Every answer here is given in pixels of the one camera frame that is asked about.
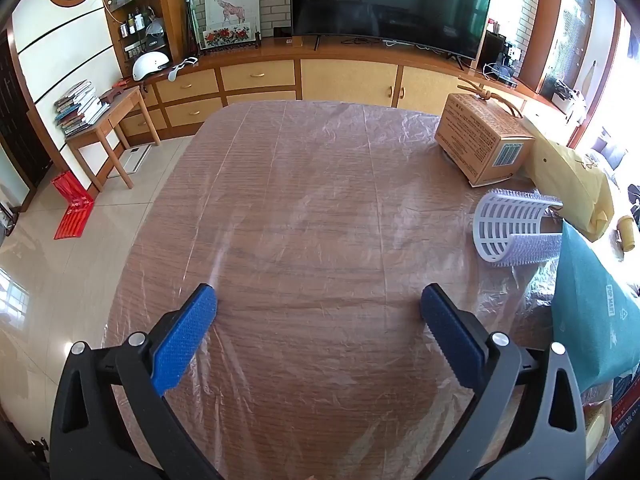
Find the white slotted plastic basket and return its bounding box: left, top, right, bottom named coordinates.
left=472, top=188, right=563, bottom=266

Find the teal plastic bag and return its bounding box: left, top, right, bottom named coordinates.
left=551, top=222, right=639, bottom=392

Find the yellow paper bag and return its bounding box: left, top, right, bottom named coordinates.
left=522, top=118, right=614, bottom=242

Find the yellow paper cup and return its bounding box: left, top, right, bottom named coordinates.
left=617, top=214, right=636, bottom=252

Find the brown cardboard box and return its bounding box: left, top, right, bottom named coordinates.
left=435, top=78, right=535, bottom=188

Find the red plastic stool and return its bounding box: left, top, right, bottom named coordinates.
left=52, top=171, right=94, bottom=240

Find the white floor scale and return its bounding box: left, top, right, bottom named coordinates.
left=119, top=144, right=151, bottom=174

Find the small wooden side table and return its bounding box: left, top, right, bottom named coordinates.
left=66, top=86, right=160, bottom=192

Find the stack of books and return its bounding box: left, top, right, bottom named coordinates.
left=53, top=79, right=111, bottom=138

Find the black coffee machine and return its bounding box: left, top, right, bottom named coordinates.
left=477, top=32, right=522, bottom=88

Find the long wooden cabinet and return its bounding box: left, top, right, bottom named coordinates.
left=119, top=38, right=576, bottom=144

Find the large flat television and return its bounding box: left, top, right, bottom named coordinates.
left=291, top=0, right=490, bottom=60

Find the giraffe picture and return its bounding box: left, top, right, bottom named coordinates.
left=202, top=0, right=262, bottom=49

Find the wooden glass display shelf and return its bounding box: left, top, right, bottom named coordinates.
left=103, top=0, right=186, bottom=77

